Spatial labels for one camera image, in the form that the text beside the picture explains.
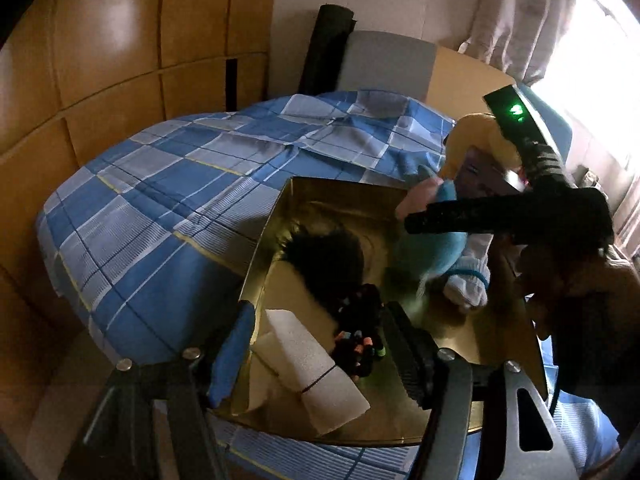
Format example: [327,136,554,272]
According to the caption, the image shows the gold tray box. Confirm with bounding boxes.
[214,177,548,446]

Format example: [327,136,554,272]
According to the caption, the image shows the wooden wardrobe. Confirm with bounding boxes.
[1,0,273,424]

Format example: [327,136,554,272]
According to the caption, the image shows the blue checked bedsheet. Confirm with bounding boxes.
[34,89,622,480]

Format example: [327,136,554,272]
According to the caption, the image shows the beige curtain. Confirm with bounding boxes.
[458,0,576,86]

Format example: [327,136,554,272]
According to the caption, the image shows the white towel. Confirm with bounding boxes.
[252,310,370,436]

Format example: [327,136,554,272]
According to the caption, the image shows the white sock with blue band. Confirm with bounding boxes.
[444,234,494,314]

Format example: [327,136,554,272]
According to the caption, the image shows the brown purple box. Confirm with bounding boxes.
[454,146,525,198]

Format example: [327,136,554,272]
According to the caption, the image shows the teal plush toy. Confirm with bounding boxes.
[393,165,468,282]

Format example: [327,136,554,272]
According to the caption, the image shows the yellow giraffe plush toy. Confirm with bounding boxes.
[438,113,522,180]

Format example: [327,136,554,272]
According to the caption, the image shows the grey yellow blue headboard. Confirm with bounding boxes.
[339,29,574,162]

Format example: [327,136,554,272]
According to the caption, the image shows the person right hand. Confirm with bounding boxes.
[516,246,639,408]

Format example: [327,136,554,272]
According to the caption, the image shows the black rolled mat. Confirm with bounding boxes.
[297,4,356,96]

